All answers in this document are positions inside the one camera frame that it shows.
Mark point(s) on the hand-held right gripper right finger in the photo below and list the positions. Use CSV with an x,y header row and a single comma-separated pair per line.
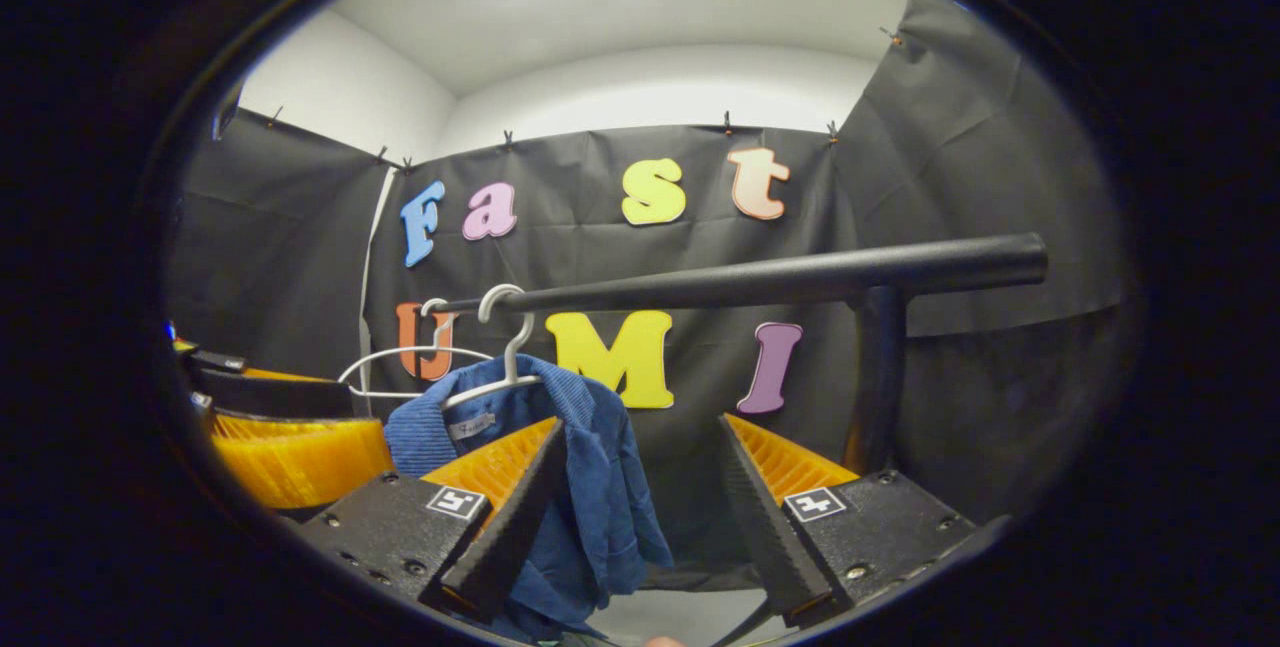
x,y
775,537

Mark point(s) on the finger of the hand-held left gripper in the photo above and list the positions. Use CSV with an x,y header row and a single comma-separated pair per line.
x,y
215,360
270,397

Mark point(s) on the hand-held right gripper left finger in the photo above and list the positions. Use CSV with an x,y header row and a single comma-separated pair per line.
x,y
520,527

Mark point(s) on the white plastic hanger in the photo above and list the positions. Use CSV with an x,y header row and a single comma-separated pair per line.
x,y
513,357
437,327

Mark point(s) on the black clothes rack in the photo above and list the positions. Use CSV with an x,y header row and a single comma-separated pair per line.
x,y
800,277

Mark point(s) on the black backdrop cloth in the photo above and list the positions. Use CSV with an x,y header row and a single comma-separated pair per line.
x,y
950,177

